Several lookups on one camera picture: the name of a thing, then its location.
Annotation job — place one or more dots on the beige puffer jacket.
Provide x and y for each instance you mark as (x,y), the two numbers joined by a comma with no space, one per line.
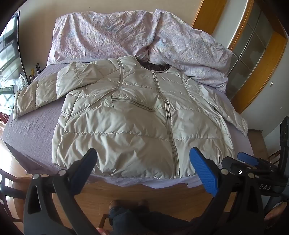
(137,117)

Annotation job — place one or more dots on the dark wooden chair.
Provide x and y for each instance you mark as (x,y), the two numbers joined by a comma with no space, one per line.
(9,192)

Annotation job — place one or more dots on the clear plastic bag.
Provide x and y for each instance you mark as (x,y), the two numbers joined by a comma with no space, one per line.
(20,81)

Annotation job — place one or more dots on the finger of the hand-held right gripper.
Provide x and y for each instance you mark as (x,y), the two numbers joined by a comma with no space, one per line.
(248,158)
(232,163)

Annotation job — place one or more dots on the right floral pillow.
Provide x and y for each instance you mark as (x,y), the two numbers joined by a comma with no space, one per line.
(144,36)

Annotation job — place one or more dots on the bed with purple sheet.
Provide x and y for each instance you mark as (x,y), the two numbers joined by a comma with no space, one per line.
(33,135)

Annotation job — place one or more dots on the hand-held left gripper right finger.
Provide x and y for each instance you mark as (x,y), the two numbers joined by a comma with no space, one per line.
(204,171)

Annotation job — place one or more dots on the person's legs in dark trousers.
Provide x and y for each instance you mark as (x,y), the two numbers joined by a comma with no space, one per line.
(137,217)

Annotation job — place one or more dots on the frosted glass door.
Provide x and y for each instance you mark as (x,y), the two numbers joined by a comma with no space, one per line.
(250,52)

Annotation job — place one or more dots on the window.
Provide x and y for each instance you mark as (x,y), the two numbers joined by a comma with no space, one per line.
(9,65)

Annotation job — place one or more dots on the person's right hand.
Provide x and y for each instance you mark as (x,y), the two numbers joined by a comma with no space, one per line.
(276,213)

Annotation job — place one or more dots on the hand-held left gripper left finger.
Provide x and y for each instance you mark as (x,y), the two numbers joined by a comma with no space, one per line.
(87,166)

